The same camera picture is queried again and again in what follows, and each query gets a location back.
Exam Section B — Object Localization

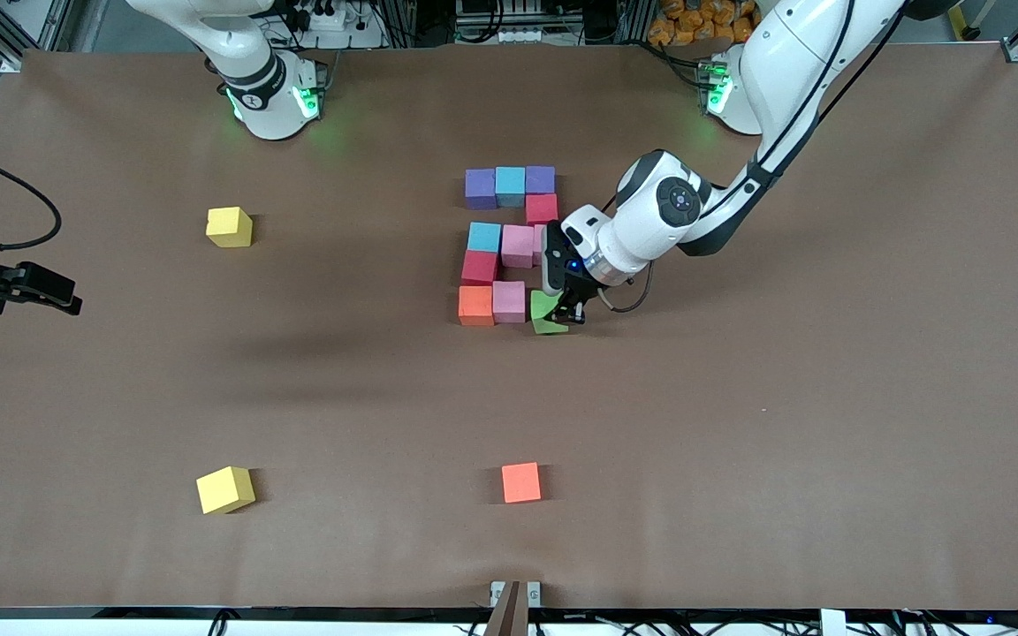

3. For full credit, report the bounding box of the orange foam cube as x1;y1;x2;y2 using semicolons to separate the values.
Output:
459;284;496;328
501;462;543;505

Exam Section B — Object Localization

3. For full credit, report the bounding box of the white power strip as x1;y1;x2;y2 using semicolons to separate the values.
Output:
301;0;360;32
454;25;565;45

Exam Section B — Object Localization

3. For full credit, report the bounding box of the green foam cube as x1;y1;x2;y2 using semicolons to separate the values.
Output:
530;290;570;336

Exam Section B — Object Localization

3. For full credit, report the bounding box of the brown table cover sheet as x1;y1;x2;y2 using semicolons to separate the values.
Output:
0;44;1018;612

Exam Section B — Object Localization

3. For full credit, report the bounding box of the yellow foam cube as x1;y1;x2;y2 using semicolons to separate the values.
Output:
206;207;255;249
196;466;256;516

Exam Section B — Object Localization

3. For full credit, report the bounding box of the brown mount strut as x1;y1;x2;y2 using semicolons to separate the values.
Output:
482;580;530;636

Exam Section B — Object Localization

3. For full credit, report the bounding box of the orange plastic bag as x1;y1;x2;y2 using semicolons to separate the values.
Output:
648;0;766;45

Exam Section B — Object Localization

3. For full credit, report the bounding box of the metal mount bracket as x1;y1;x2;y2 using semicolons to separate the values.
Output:
490;580;543;609

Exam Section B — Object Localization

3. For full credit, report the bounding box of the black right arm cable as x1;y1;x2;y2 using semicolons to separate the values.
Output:
0;152;63;253

